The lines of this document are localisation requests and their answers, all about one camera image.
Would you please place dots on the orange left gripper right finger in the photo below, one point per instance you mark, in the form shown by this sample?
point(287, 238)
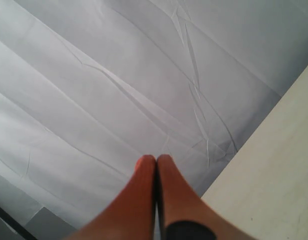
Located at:
point(182, 213)

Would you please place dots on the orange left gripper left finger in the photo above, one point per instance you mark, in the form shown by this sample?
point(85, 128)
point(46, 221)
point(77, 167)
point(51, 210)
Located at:
point(131, 215)

